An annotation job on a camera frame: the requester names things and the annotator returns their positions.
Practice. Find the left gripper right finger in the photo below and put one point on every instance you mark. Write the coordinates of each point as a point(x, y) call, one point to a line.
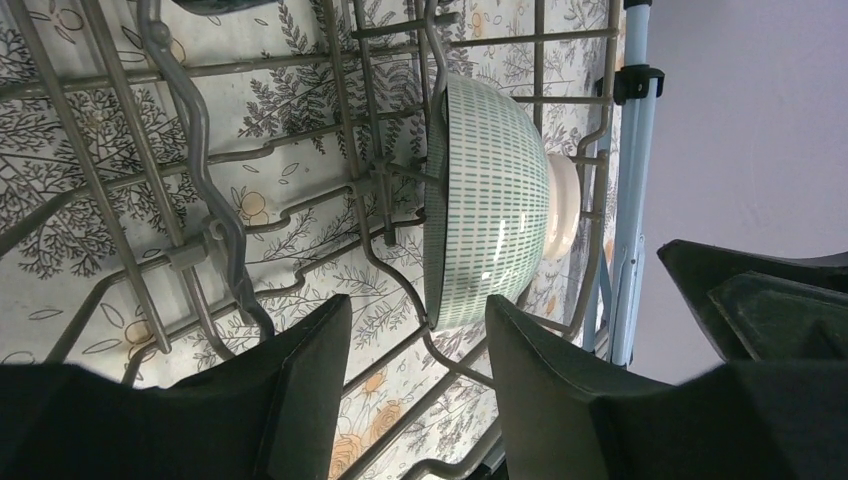
point(566, 414)

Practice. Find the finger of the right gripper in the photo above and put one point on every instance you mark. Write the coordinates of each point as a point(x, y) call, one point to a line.
point(762, 308)

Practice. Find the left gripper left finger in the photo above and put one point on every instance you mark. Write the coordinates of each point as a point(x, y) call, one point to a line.
point(268, 413)

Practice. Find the grey wire dish rack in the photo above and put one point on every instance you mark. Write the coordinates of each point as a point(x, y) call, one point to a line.
point(145, 259)

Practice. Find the pale green bowl front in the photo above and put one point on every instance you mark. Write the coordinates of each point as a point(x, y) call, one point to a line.
point(488, 210)

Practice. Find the floral tablecloth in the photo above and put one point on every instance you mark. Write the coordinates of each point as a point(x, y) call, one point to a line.
point(252, 70)

